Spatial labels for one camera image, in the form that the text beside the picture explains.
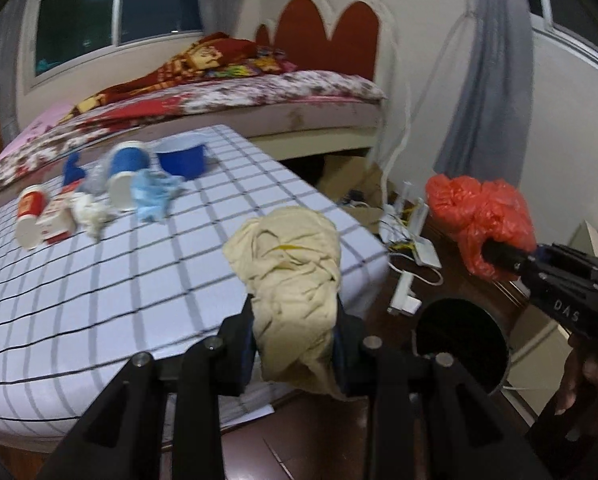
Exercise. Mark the white power strip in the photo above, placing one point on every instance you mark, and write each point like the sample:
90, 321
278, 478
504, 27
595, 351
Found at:
403, 300

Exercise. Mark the beige cloth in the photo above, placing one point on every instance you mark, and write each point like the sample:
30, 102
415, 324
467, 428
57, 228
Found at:
289, 261

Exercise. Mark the red white carton box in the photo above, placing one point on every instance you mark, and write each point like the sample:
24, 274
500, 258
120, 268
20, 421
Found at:
56, 222

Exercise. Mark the light blue face mask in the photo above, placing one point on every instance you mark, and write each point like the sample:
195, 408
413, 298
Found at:
152, 192

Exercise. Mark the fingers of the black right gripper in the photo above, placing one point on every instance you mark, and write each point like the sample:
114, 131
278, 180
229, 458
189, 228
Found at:
511, 259

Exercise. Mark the person's right hand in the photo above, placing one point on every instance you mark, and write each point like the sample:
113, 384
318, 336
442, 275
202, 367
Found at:
579, 370

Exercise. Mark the black round trash bin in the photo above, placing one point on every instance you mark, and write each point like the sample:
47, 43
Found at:
470, 334

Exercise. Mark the blue white paper cup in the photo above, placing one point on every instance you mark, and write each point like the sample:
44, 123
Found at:
126, 159

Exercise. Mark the grey curtain right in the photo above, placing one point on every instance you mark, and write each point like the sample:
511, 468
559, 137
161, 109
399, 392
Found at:
488, 137

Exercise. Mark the brown cardboard box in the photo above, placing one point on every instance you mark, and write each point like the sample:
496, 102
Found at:
354, 187

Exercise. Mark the red white paper cup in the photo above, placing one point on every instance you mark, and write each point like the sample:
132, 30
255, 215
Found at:
31, 203

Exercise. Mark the white tissue wad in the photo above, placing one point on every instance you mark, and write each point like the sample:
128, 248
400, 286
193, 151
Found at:
93, 215

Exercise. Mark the blue paper bowl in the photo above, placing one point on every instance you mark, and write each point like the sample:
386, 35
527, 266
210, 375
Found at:
183, 155

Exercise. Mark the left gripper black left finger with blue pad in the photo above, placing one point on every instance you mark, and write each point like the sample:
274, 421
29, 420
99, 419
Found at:
219, 365

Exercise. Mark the white wifi router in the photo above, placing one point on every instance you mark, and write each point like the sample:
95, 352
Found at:
401, 225

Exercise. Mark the red heart headboard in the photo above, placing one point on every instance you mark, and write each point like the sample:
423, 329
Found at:
350, 48

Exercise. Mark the clear crumpled plastic bag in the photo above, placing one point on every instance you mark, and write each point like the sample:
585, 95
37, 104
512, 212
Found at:
95, 182

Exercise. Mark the bed with floral sheet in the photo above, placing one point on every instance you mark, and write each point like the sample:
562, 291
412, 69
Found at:
260, 106

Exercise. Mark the window with white frame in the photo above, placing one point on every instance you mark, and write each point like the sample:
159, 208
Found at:
68, 33

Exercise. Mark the red patterned blanket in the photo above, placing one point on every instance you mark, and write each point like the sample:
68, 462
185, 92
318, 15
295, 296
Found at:
217, 56

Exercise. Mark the orange plastic bag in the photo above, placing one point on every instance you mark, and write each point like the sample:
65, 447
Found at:
471, 212

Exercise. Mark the white grid tablecloth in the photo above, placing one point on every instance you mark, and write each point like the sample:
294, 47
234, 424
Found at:
73, 313

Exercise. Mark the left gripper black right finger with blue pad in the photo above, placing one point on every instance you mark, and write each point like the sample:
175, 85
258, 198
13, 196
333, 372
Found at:
365, 367

